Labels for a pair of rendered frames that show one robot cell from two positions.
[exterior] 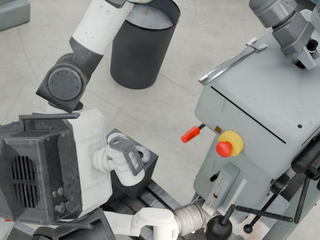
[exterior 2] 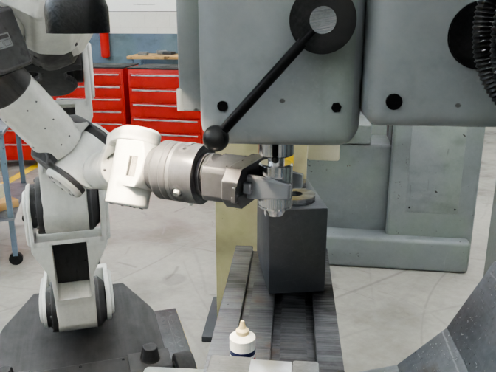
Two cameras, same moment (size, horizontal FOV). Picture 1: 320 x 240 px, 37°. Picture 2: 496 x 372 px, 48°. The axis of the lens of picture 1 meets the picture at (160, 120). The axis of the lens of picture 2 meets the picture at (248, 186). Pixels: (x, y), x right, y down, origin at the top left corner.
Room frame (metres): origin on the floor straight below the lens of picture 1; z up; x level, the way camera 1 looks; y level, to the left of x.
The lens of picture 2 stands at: (0.62, -0.94, 1.46)
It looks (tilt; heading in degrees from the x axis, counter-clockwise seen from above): 17 degrees down; 65
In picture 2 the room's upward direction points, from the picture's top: straight up
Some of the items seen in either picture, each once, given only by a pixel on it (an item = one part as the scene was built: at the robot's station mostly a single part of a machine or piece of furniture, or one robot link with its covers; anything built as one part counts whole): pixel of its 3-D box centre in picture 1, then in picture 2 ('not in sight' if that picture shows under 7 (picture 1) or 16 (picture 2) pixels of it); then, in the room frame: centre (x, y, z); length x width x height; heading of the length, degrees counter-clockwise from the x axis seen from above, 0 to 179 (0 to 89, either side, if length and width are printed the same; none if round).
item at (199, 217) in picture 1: (198, 214); (215, 177); (0.90, -0.22, 1.24); 0.13 x 0.12 x 0.10; 42
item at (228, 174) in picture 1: (220, 189); (192, 27); (0.86, -0.23, 1.45); 0.04 x 0.04 x 0.21; 61
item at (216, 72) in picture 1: (233, 61); not in sight; (0.88, -0.12, 1.89); 0.24 x 0.04 x 0.01; 151
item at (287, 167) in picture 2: not in sight; (276, 165); (0.96, -0.29, 1.26); 0.05 x 0.05 x 0.01
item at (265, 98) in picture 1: (291, 84); not in sight; (0.97, -0.29, 1.81); 0.47 x 0.26 x 0.16; 151
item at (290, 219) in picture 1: (267, 214); not in sight; (0.73, -0.34, 1.58); 0.17 x 0.01 x 0.01; 96
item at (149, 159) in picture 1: (125, 163); (288, 229); (1.19, 0.08, 1.00); 0.22 x 0.12 x 0.20; 71
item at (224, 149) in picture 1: (225, 148); not in sight; (0.74, -0.16, 1.76); 0.04 x 0.03 x 0.04; 61
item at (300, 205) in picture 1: (302, 198); not in sight; (0.82, -0.43, 1.58); 0.17 x 0.01 x 0.01; 169
